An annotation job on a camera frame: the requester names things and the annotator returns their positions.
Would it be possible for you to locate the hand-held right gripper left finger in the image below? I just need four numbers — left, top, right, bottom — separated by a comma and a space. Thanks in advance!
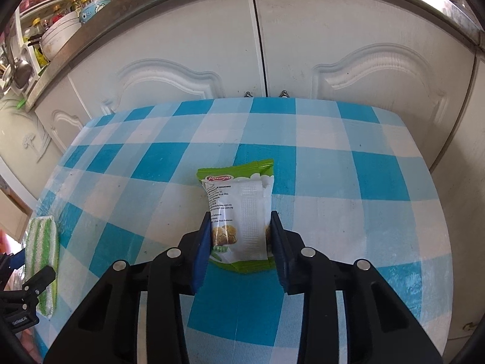
43, 210, 213, 364

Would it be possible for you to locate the steel ladle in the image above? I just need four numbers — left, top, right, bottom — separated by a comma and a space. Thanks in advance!
8, 51, 35, 89

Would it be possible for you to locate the white utensil rack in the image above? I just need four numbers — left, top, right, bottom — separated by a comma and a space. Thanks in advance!
0, 0, 93, 95

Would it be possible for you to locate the stack of white bowls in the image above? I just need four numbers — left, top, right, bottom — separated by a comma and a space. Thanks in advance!
40, 11, 82, 61

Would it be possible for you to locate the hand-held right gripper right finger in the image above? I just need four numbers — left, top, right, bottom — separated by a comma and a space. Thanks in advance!
268, 210, 444, 364

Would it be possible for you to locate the panda print blue jar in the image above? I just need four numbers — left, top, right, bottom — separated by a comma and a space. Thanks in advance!
79, 0, 113, 25

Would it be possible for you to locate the blue white checkered tablecloth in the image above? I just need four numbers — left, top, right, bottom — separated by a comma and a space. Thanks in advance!
25, 96, 455, 364

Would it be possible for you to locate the small green snack packet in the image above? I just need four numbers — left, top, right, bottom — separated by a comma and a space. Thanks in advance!
196, 158, 275, 275

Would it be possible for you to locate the white cabinet door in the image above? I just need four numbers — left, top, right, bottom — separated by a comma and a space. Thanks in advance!
68, 0, 266, 118
253, 0, 477, 167
430, 59, 485, 186
33, 74, 116, 154

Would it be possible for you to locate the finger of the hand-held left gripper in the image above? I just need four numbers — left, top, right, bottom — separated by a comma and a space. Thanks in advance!
21, 265, 57, 296
0, 252, 27, 292

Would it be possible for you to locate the green striped sponge cloth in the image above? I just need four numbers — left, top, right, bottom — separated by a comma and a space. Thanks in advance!
23, 215, 60, 319

